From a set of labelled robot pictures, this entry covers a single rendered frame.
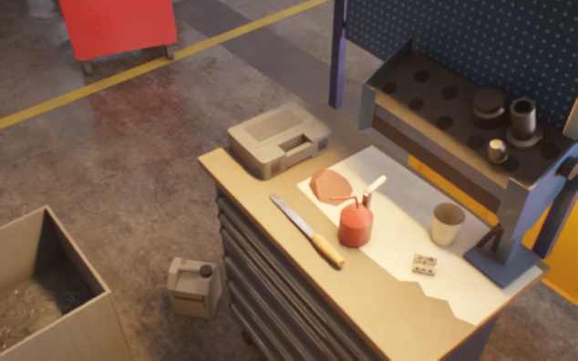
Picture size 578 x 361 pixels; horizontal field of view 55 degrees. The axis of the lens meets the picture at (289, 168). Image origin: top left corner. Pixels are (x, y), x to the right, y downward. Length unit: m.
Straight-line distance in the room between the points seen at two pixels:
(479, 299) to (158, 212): 1.89
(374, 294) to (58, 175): 2.28
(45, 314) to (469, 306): 1.51
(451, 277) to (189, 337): 1.32
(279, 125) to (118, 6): 2.30
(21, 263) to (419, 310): 1.59
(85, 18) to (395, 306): 2.97
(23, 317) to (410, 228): 1.45
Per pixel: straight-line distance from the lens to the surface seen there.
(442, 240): 1.48
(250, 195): 1.58
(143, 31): 3.93
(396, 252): 1.46
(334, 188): 1.57
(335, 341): 1.48
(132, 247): 2.79
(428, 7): 1.48
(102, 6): 3.82
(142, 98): 3.74
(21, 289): 2.45
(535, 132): 1.31
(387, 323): 1.33
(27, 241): 2.35
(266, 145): 1.63
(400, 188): 1.63
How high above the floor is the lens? 2.06
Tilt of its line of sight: 42 degrees down
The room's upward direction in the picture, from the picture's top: straight up
